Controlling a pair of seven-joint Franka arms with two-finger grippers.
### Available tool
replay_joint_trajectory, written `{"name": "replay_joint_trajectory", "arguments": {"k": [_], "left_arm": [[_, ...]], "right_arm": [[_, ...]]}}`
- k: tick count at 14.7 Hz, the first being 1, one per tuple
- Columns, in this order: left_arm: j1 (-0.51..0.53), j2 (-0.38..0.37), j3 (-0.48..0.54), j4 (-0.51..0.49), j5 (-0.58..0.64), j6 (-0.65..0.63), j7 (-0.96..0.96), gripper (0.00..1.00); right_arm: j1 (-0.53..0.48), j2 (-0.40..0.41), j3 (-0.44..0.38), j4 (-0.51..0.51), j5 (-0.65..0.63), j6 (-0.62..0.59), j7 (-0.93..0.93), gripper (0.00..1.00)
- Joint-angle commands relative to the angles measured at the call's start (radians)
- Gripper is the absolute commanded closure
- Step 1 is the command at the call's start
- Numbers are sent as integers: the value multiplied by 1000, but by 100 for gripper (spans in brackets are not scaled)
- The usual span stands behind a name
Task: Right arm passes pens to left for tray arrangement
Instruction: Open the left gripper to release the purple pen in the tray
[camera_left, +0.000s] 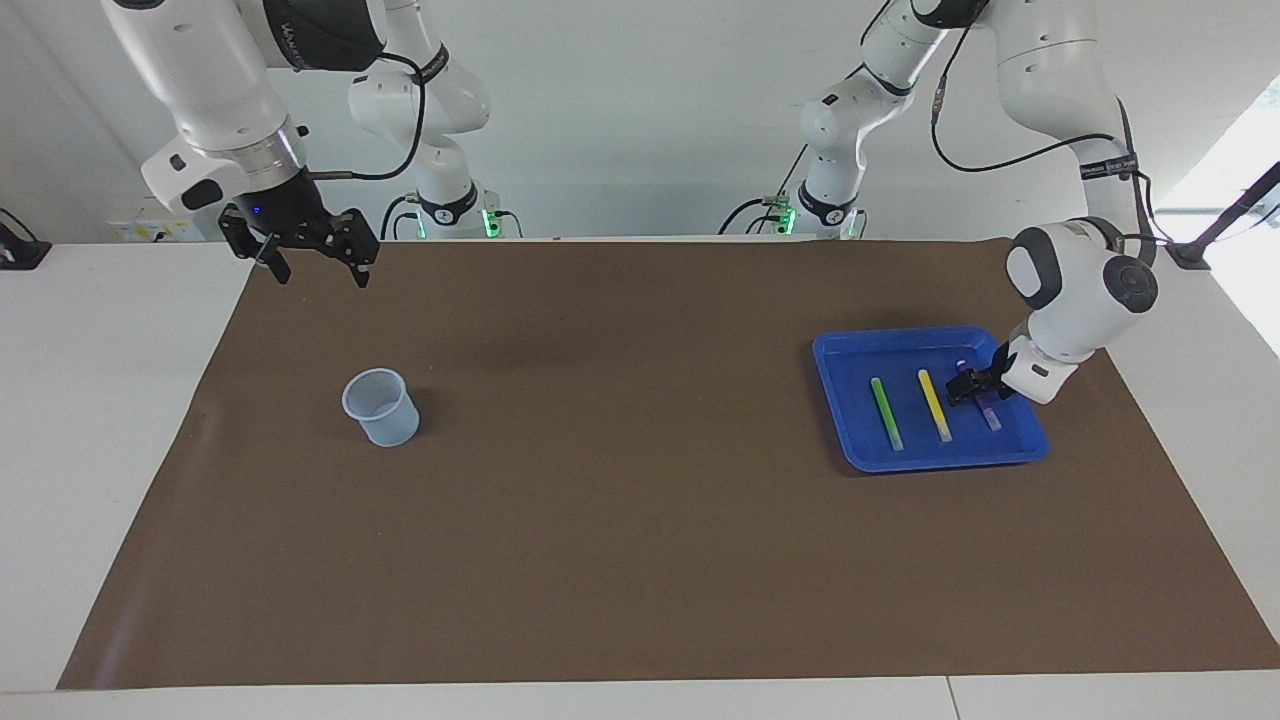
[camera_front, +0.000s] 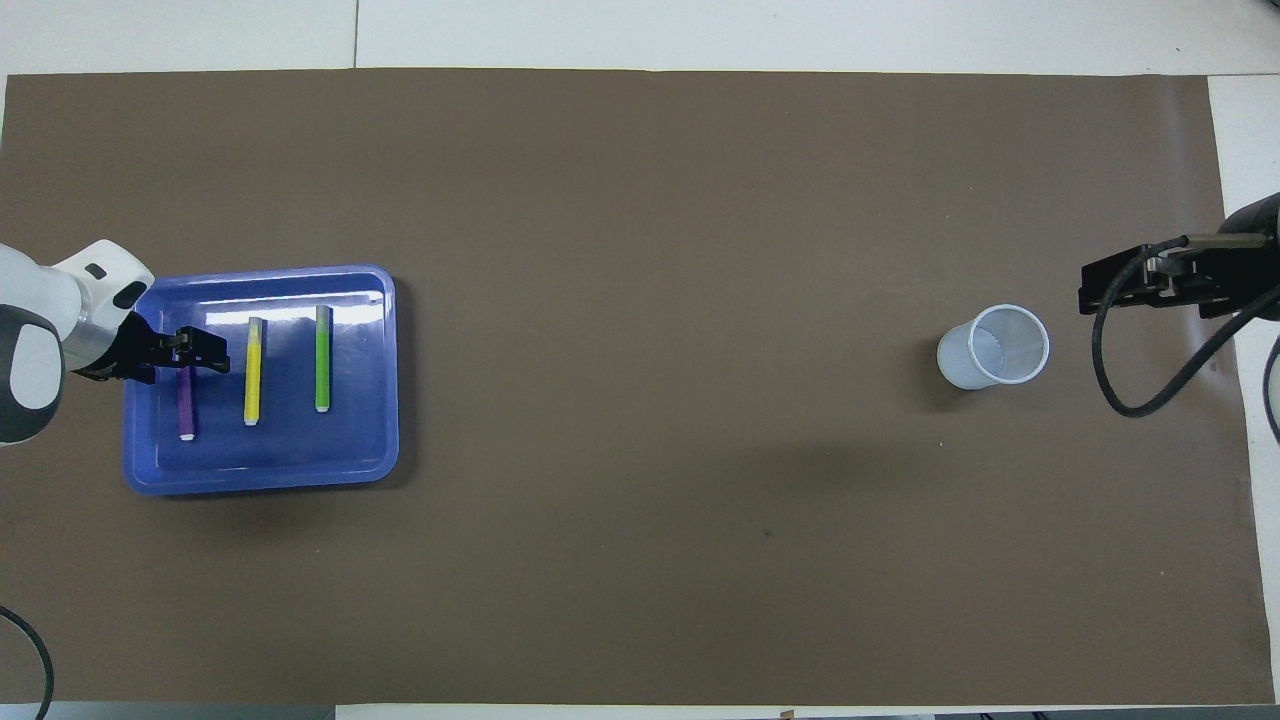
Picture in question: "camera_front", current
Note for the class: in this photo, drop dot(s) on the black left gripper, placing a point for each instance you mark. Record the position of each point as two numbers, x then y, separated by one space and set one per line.
120 358

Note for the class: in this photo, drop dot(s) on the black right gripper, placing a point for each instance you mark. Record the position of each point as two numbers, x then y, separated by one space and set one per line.
1240 275

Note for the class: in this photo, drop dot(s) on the purple pen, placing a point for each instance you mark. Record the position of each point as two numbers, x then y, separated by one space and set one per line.
186 405

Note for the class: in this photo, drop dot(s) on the yellow pen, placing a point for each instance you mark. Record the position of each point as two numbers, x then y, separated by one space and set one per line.
254 375

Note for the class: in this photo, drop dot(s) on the green pen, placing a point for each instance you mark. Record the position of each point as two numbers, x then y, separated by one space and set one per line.
323 360

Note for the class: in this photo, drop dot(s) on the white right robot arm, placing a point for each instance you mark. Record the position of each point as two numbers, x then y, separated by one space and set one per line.
1276 390

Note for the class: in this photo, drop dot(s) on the blue plastic tray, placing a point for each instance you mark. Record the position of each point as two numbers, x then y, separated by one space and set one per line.
360 440

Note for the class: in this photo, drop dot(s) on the translucent plastic cup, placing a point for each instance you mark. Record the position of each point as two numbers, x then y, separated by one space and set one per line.
965 365

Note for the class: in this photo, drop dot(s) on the brown table mat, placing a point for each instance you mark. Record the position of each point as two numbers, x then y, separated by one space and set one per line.
640 560

